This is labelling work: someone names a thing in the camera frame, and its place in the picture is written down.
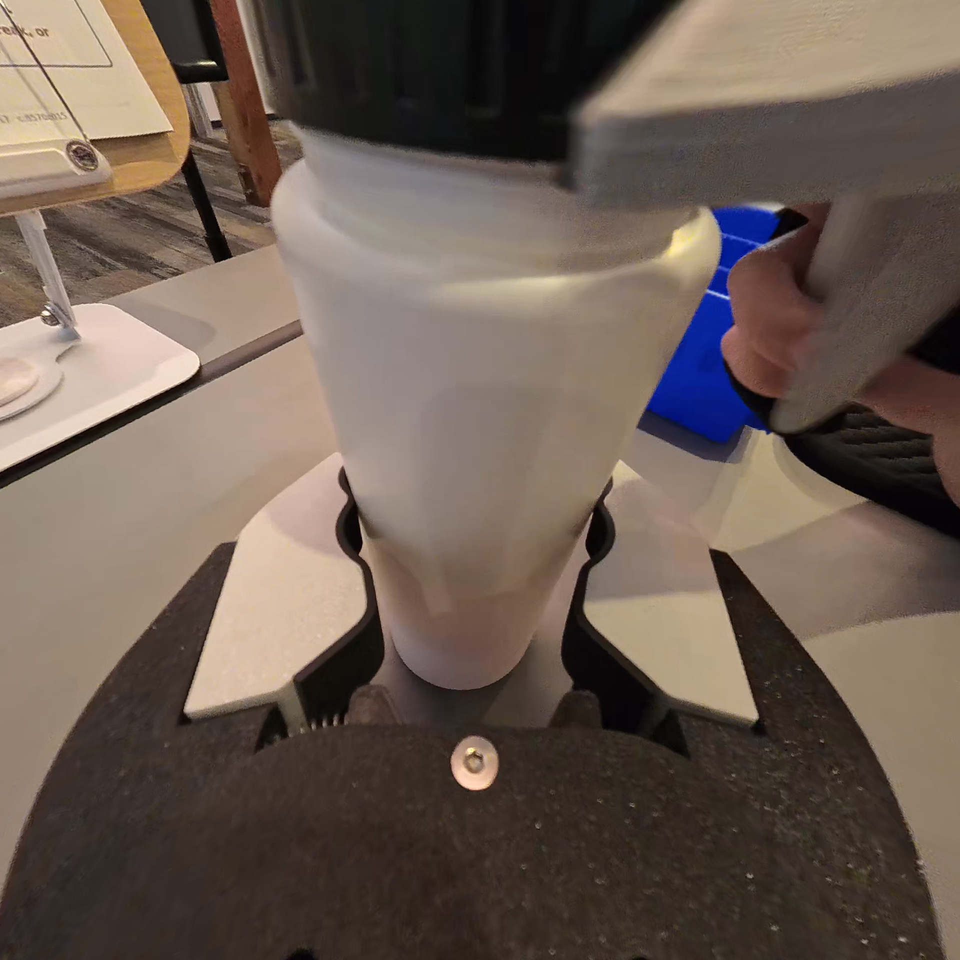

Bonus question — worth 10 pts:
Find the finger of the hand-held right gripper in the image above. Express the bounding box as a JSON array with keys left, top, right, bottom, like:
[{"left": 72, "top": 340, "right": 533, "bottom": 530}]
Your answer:
[{"left": 566, "top": 0, "right": 960, "bottom": 213}]

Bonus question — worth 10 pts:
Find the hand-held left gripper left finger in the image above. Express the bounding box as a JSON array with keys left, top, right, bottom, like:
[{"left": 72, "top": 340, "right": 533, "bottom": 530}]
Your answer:
[{"left": 182, "top": 453, "right": 387, "bottom": 735}]

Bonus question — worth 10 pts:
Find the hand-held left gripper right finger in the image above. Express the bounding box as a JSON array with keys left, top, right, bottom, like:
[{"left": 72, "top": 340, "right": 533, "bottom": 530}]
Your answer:
[{"left": 559, "top": 461, "right": 760, "bottom": 740}]

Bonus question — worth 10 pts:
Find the blue plastic bin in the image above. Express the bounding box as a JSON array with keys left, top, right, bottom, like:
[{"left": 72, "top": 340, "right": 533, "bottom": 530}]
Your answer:
[{"left": 646, "top": 206, "right": 796, "bottom": 445}]

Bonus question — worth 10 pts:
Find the white plastic bottle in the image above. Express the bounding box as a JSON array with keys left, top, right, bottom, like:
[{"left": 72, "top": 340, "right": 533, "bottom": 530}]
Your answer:
[{"left": 270, "top": 123, "right": 723, "bottom": 691}]

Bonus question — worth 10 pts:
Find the black bottle lid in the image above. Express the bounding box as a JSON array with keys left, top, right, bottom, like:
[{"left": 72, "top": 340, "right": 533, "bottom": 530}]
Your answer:
[{"left": 255, "top": 0, "right": 680, "bottom": 165}]

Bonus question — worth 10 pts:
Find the black mesh wrist rest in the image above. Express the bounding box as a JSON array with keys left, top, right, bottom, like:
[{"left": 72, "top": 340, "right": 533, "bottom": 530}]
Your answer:
[{"left": 780, "top": 405, "right": 960, "bottom": 537}]

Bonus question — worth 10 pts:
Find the instruction board on white stand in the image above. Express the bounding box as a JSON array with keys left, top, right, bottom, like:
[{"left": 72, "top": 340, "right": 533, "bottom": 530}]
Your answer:
[{"left": 0, "top": 0, "right": 202, "bottom": 475}]

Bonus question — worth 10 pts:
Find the printed instruction sheet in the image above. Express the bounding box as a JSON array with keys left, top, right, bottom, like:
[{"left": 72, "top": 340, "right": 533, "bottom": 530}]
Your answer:
[{"left": 0, "top": 0, "right": 172, "bottom": 149}]

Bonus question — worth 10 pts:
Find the wooden post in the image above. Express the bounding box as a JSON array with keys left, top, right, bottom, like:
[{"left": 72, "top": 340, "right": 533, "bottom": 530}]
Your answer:
[{"left": 208, "top": 0, "right": 285, "bottom": 209}]

